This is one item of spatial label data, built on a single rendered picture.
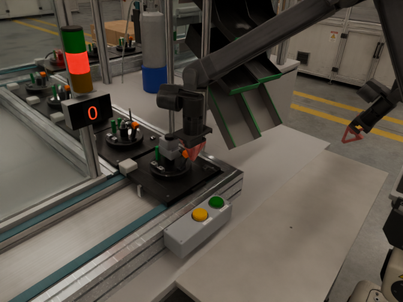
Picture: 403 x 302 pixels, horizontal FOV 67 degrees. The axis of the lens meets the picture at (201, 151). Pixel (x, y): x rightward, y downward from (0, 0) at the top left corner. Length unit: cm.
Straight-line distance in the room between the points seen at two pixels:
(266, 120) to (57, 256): 87
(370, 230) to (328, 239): 145
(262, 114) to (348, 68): 375
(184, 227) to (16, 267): 42
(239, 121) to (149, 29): 86
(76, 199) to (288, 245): 64
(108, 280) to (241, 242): 38
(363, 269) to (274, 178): 115
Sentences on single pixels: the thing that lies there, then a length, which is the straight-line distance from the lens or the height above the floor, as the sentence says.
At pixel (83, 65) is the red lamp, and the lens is 83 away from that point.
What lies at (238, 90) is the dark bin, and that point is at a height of 120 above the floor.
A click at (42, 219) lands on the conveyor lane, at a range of 96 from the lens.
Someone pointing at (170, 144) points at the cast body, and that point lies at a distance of 94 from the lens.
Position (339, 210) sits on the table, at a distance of 114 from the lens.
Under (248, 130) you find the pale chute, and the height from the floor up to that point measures 102.
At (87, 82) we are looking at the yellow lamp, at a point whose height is 128.
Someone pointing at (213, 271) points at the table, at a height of 86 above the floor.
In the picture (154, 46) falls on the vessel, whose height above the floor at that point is 114.
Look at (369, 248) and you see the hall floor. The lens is 233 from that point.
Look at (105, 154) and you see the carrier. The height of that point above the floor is 97.
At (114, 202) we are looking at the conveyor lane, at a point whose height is 92.
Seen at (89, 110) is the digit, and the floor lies 121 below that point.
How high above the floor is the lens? 157
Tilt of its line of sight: 33 degrees down
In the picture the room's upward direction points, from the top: 2 degrees clockwise
